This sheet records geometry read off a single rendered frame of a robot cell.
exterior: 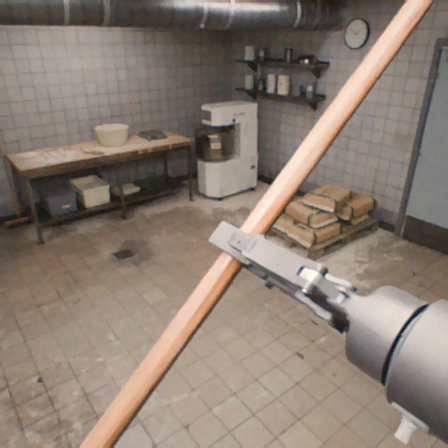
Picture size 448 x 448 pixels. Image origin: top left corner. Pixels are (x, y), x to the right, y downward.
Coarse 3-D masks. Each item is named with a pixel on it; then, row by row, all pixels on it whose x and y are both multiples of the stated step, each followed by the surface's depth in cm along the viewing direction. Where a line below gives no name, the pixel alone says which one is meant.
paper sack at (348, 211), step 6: (354, 192) 474; (360, 198) 455; (366, 198) 457; (372, 198) 460; (348, 204) 444; (354, 204) 444; (360, 204) 446; (366, 204) 451; (372, 204) 460; (378, 204) 466; (342, 210) 443; (348, 210) 438; (354, 210) 440; (360, 210) 448; (366, 210) 455; (342, 216) 442; (348, 216) 437; (354, 216) 444; (348, 222) 437
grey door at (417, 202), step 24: (432, 72) 386; (432, 96) 394; (432, 120) 400; (432, 144) 407; (408, 168) 433; (432, 168) 414; (408, 192) 441; (432, 192) 420; (408, 216) 450; (432, 216) 428; (432, 240) 435
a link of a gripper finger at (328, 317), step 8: (256, 264) 39; (264, 272) 39; (280, 280) 37; (328, 280) 35; (336, 280) 35; (344, 280) 34; (296, 288) 36; (352, 288) 34; (296, 296) 35; (304, 296) 35; (312, 304) 34; (320, 312) 34; (328, 312) 34; (328, 320) 33; (336, 320) 34
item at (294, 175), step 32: (416, 0) 49; (384, 32) 49; (384, 64) 48; (352, 96) 47; (320, 128) 46; (288, 192) 45; (256, 224) 44; (224, 256) 44; (224, 288) 43; (192, 320) 42; (160, 352) 42; (128, 384) 42; (128, 416) 41
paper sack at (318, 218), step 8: (296, 200) 453; (288, 208) 442; (296, 208) 433; (304, 208) 430; (296, 216) 434; (304, 216) 421; (312, 216) 414; (320, 216) 417; (328, 216) 420; (312, 224) 413; (320, 224) 416
